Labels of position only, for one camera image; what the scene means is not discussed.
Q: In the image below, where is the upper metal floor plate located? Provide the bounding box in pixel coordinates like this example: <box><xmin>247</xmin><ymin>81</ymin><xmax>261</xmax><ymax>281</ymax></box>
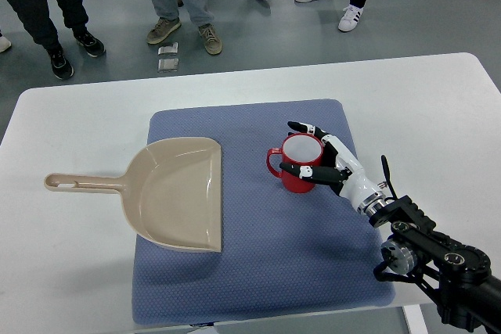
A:
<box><xmin>157</xmin><ymin>41</ymin><xmax>178</xmax><ymax>56</ymax></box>

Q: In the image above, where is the lower metal floor plate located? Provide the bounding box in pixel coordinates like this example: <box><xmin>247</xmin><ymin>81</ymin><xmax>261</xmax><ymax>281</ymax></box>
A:
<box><xmin>157</xmin><ymin>58</ymin><xmax>179</xmax><ymax>73</ymax></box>

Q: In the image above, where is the person in black trousers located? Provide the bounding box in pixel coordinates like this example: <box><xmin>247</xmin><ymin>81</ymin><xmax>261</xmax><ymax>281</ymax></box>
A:
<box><xmin>6</xmin><ymin>0</ymin><xmax>106</xmax><ymax>80</ymax></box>

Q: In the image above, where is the white shoe at left edge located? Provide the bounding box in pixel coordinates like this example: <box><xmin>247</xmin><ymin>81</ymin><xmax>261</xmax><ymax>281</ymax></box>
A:
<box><xmin>0</xmin><ymin>34</ymin><xmax>12</xmax><ymax>52</ymax></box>

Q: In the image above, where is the red cup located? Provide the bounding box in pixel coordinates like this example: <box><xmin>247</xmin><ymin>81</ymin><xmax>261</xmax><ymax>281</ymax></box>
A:
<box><xmin>266</xmin><ymin>133</ymin><xmax>323</xmax><ymax>193</ymax></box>

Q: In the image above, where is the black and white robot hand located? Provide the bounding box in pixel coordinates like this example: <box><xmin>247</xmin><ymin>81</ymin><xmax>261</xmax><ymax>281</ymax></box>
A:
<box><xmin>279</xmin><ymin>121</ymin><xmax>386</xmax><ymax>217</ymax></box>

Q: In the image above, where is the white table leg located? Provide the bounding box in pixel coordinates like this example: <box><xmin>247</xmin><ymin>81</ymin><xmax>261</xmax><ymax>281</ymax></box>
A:
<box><xmin>402</xmin><ymin>304</ymin><xmax>428</xmax><ymax>334</ymax></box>

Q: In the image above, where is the beige plastic dustpan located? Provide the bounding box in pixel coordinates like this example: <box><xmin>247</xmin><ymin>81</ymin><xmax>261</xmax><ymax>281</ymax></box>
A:
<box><xmin>44</xmin><ymin>137</ymin><xmax>222</xmax><ymax>253</ymax></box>

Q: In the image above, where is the blue textured mat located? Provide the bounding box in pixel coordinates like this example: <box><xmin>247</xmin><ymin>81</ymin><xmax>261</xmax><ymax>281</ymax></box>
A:
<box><xmin>132</xmin><ymin>99</ymin><xmax>395</xmax><ymax>325</ymax></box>

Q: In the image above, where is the metal floor plate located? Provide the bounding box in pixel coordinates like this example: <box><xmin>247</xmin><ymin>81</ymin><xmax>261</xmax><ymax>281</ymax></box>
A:
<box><xmin>157</xmin><ymin>58</ymin><xmax>179</xmax><ymax>73</ymax></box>
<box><xmin>157</xmin><ymin>41</ymin><xmax>178</xmax><ymax>56</ymax></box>

